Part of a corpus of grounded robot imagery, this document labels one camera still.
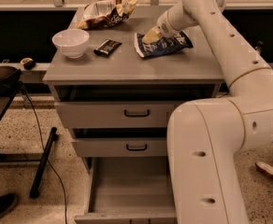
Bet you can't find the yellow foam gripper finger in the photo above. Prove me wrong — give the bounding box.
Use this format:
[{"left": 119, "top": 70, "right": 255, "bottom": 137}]
[{"left": 142, "top": 26, "right": 162, "bottom": 44}]

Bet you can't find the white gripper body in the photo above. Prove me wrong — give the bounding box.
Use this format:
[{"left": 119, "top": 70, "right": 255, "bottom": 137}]
[{"left": 156, "top": 2, "right": 197, "bottom": 37}]

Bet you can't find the blue chip bag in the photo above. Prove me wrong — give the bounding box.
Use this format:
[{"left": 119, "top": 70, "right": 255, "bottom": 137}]
[{"left": 135, "top": 32, "right": 193, "bottom": 58}]

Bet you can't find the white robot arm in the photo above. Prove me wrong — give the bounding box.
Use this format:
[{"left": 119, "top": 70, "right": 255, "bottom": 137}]
[{"left": 157, "top": 0, "right": 273, "bottom": 224}]

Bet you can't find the brown white chip bag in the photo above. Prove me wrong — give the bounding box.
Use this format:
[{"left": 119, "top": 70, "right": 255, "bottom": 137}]
[{"left": 77, "top": 0, "right": 138, "bottom": 30}]

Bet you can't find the grey drawer cabinet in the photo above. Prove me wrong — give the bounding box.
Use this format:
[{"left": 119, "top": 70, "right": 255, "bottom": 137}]
[{"left": 42, "top": 5, "right": 227, "bottom": 173}]

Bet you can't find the grey top drawer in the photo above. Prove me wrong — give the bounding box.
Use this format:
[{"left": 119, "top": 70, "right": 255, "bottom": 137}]
[{"left": 55, "top": 102, "right": 180, "bottom": 129}]

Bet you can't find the grey middle drawer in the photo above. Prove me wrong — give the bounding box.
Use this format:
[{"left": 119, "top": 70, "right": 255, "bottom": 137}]
[{"left": 72, "top": 138, "right": 167, "bottom": 158}]

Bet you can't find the black bag on table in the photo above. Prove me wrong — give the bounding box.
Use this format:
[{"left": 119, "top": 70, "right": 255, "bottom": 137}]
[{"left": 0, "top": 66, "right": 22, "bottom": 96}]

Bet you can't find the grey open bottom drawer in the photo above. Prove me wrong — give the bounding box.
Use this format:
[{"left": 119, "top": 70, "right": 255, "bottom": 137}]
[{"left": 75, "top": 157, "right": 178, "bottom": 224}]

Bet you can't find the black snack bar wrapper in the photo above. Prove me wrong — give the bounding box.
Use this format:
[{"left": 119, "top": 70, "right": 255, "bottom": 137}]
[{"left": 93, "top": 39, "right": 122, "bottom": 58}]

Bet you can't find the white bowl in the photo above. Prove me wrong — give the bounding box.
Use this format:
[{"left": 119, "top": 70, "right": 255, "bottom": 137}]
[{"left": 52, "top": 29, "right": 90, "bottom": 59}]

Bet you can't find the tape measure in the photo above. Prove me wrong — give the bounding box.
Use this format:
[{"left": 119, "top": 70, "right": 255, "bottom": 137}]
[{"left": 21, "top": 58, "right": 36, "bottom": 70}]

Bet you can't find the black side table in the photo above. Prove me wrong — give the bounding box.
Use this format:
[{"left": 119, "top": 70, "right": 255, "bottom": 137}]
[{"left": 0, "top": 81, "right": 59, "bottom": 200}]

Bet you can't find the black shoe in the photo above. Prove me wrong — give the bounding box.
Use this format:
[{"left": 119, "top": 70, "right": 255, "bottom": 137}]
[{"left": 0, "top": 193, "right": 18, "bottom": 217}]

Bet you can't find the black floor cable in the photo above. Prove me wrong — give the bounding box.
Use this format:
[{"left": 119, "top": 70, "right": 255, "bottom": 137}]
[{"left": 20, "top": 86, "right": 69, "bottom": 224}]

